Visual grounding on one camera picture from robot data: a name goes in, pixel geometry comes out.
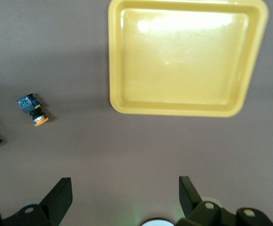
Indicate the brown table mat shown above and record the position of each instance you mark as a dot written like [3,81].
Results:
[56,47]

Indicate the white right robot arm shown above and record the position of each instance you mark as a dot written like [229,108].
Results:
[157,223]

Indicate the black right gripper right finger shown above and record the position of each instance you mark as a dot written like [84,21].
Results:
[193,207]

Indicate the yellow plastic tray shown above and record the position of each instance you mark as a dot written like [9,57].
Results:
[186,63]

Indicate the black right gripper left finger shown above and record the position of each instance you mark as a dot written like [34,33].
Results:
[54,204]

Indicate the yellow cap push button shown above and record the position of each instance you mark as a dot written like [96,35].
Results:
[30,106]

